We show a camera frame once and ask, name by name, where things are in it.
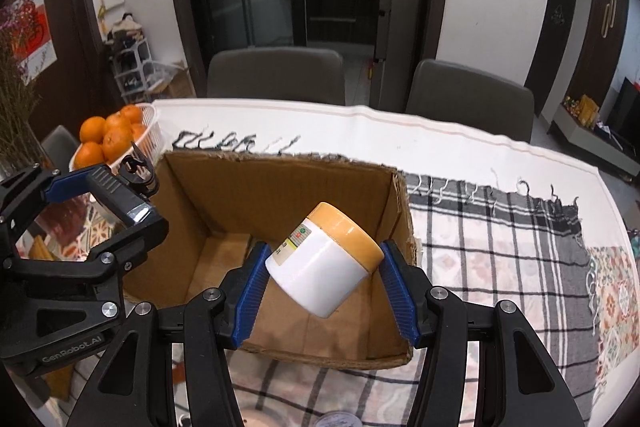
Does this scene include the white jar orange lid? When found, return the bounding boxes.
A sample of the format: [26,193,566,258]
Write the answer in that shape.
[265,202,384,319]

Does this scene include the orange back right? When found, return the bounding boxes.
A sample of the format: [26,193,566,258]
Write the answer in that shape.
[79,116,105,144]

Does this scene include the orange low small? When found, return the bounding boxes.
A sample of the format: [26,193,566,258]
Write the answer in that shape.
[119,104,143,126]

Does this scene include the brown cardboard box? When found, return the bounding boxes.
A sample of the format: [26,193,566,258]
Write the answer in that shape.
[124,150,416,369]

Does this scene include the dried purple flowers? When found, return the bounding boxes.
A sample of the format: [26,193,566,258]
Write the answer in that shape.
[0,0,44,178]

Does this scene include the orange front right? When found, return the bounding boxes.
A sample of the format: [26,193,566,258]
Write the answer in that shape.
[102,126,134,164]

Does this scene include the grey plaid cloth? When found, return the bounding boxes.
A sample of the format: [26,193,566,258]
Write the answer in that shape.
[169,128,632,427]

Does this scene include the grey chair right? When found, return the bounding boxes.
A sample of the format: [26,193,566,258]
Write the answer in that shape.
[406,60,535,143]

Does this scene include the black television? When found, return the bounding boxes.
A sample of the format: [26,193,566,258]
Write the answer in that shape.
[608,78,640,147]

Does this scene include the grey chair left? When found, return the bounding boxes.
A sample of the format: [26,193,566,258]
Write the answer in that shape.
[207,46,346,106]

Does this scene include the orange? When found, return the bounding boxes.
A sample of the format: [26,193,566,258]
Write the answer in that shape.
[79,116,105,144]
[74,141,105,169]
[102,126,134,164]

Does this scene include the red fu calendar poster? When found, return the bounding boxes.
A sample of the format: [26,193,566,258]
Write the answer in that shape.
[1,0,58,86]

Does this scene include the grey chair near vase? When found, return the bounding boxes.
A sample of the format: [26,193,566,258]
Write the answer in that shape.
[41,124,79,173]

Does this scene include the white tv cabinet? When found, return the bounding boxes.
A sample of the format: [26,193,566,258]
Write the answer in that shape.
[553,105,639,176]

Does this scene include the round blue white tin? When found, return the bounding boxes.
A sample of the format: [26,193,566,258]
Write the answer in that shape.
[314,411,362,427]

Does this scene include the white shoe rack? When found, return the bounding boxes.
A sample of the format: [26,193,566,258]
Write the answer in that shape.
[111,38,154,104]

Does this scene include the white fruit basket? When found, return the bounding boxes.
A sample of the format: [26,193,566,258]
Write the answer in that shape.
[70,103,163,172]

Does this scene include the patterned floral table mat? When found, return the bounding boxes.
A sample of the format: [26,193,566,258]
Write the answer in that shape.
[586,246,639,403]

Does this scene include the orange front left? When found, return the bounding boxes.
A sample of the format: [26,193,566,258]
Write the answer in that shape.
[74,141,105,169]

